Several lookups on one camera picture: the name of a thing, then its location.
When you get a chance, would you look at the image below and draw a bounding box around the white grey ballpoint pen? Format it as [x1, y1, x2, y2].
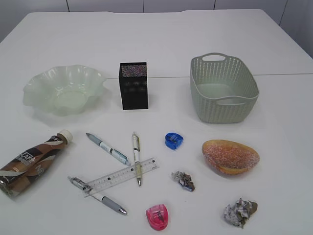
[67, 176, 128, 215]

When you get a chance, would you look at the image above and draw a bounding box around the pale green plastic basket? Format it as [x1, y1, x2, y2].
[190, 52, 259, 124]

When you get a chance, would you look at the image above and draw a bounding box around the brown Nescafe coffee bottle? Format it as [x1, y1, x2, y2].
[0, 130, 73, 198]

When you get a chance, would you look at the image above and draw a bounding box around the large paper ball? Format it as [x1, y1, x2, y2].
[223, 198, 258, 229]

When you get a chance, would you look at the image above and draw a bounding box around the small paper ball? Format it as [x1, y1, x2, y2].
[171, 171, 195, 192]

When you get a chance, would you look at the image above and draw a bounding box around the blue pencil sharpener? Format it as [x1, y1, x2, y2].
[165, 132, 183, 150]

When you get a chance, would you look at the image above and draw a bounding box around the clear plastic ruler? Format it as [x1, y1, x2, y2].
[83, 158, 159, 197]

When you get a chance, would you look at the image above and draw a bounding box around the grey blue ballpoint pen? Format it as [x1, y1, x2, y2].
[86, 133, 131, 166]

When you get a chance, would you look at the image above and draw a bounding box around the pink pencil sharpener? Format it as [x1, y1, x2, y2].
[145, 204, 169, 231]

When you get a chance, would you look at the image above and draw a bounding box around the sugared bread bun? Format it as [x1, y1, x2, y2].
[202, 140, 260, 175]

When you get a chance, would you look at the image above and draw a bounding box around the black mesh pen holder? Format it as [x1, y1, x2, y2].
[119, 62, 148, 110]

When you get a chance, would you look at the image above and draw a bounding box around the green wavy glass plate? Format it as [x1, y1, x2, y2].
[23, 65, 107, 116]

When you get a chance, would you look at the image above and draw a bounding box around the white cream ballpoint pen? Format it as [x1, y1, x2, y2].
[132, 132, 142, 186]

